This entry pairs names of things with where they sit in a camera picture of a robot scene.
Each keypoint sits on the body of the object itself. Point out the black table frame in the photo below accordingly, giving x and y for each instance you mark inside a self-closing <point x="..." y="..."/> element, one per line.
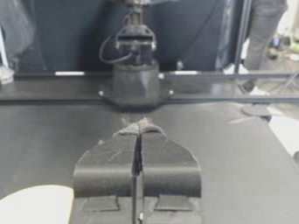
<point x="218" y="75"/>

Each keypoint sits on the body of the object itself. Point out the white tape strip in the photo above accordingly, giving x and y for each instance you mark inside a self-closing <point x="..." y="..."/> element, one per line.
<point x="70" y="73"/>
<point x="186" y="72"/>

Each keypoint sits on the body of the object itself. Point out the person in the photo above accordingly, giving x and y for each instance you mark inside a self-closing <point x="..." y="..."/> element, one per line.
<point x="15" y="29"/>
<point x="265" y="29"/>

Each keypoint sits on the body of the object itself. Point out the yellow plate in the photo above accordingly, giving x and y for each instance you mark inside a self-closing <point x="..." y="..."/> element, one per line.
<point x="31" y="207"/>

